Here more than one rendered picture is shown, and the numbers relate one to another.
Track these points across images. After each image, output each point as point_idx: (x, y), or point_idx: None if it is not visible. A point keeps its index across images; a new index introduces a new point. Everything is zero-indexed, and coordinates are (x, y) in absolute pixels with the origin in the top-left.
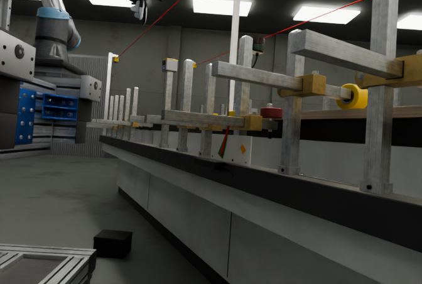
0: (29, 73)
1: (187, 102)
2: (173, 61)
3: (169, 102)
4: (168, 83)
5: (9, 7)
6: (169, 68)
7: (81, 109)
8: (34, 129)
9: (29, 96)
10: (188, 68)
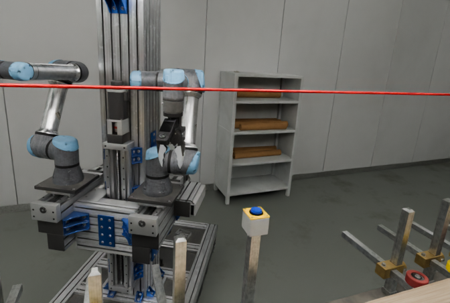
0: (52, 219)
1: (173, 295)
2: (247, 218)
3: (246, 277)
4: (247, 248)
5: (122, 157)
6: (243, 226)
7: (136, 237)
8: (116, 238)
9: (106, 220)
10: (174, 249)
